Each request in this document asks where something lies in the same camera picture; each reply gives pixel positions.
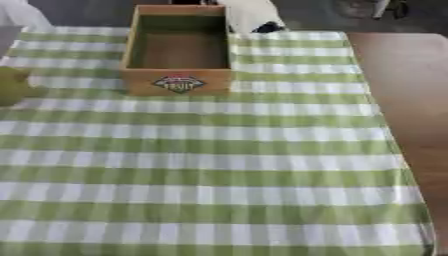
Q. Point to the tan cardboard box green inside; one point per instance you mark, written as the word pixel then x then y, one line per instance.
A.
pixel 175 83

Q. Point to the person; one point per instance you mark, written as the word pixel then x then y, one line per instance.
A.
pixel 251 15

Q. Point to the yellow-green toy fruit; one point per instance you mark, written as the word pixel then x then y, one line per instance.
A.
pixel 10 87

